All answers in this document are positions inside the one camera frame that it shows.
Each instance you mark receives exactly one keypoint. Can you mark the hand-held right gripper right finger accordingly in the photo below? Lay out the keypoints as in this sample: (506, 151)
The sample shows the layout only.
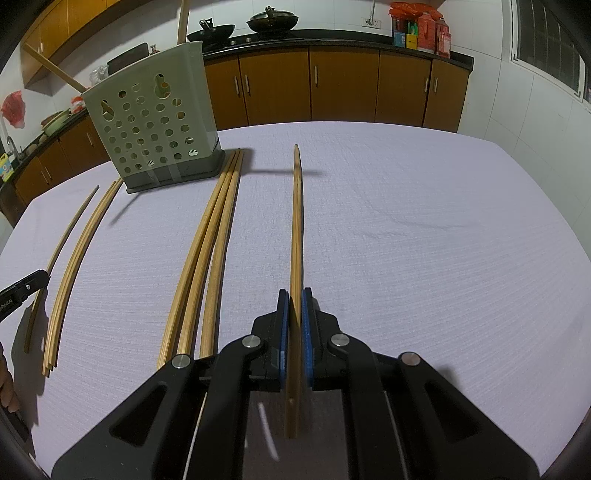
(308, 332)

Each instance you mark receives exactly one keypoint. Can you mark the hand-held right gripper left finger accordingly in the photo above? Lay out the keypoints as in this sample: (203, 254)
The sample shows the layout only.
(282, 332)

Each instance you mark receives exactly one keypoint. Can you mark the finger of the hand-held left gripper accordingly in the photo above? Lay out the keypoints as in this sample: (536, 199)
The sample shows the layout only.
(25, 288)

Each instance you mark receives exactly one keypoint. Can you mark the bamboo sticks pair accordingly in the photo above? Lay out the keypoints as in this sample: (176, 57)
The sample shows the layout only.
(63, 295)

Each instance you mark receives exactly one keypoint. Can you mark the thin dark wooden chopstick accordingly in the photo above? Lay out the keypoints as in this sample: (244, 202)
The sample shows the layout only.
(69, 230)

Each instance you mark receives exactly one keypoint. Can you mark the chopsticks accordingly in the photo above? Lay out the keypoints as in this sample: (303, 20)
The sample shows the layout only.
(200, 277)

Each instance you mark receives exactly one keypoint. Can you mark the grey-green perforated utensil holder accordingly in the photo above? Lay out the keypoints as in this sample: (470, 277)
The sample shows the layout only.
(152, 138)

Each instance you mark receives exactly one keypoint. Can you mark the person's left hand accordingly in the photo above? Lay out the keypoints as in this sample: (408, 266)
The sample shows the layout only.
(7, 383)

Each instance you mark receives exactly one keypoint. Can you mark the lavender tablecloth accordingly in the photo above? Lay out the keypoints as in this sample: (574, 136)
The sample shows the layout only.
(415, 277)

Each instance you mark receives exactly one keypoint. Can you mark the yellow detergent bottle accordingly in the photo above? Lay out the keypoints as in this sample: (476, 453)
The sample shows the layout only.
(5, 167)

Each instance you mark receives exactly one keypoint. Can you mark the metal faucet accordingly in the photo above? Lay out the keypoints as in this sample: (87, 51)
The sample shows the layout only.
(13, 147)

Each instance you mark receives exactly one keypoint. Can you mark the green basin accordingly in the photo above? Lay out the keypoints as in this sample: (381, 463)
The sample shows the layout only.
(55, 122)

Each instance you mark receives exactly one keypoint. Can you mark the red plastic bag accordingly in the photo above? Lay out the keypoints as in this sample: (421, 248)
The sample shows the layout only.
(13, 108)

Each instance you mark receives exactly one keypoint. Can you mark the red and white bag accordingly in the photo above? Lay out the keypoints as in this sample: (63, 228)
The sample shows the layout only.
(78, 104)

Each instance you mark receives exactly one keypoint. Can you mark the clear plastic bag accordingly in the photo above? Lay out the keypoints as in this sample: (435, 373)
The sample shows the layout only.
(99, 76)

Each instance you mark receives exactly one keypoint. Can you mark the brown wooden base cabinet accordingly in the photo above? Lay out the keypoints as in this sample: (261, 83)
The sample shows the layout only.
(341, 87)

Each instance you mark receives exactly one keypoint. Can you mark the dark cutting board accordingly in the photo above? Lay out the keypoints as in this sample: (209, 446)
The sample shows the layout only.
(129, 57)

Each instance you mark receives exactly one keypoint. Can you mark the black kitchen countertop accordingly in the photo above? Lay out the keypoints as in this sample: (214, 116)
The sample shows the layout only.
(346, 39)

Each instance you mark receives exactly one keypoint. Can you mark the black wok with lid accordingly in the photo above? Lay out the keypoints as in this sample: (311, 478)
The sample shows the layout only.
(272, 21)

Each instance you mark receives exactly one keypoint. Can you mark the red package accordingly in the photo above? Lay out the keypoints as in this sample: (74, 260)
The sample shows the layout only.
(427, 32)

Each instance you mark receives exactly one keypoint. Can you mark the red jar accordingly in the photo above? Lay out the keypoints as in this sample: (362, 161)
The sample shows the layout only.
(443, 39)

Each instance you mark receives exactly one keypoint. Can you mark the orange plastic bag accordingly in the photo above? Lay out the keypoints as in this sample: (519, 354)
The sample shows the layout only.
(408, 9)

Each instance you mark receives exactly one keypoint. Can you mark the window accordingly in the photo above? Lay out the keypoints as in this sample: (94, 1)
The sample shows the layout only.
(549, 41)

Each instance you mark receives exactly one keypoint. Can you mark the brown wooden wall cabinet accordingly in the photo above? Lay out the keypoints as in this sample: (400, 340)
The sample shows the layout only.
(69, 23)

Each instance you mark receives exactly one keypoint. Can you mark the white wall socket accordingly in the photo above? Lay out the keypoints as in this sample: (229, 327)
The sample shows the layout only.
(372, 22)

